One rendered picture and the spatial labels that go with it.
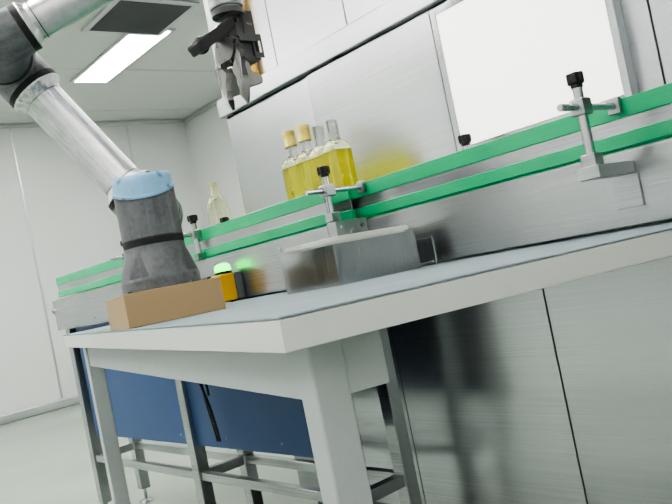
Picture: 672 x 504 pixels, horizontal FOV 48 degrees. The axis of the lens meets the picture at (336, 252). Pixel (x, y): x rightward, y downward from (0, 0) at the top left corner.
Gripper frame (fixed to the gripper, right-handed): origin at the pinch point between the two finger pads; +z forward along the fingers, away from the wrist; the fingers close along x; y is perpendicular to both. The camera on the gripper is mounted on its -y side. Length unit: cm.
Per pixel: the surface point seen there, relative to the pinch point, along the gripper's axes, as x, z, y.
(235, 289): 33, 40, 12
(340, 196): -0.1, 23.3, 23.8
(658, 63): -70, 14, 45
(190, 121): 577, -149, 340
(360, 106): 6.0, 0.0, 42.0
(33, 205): 590, -75, 160
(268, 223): 20.5, 25.4, 16.7
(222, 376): -42, 51, -41
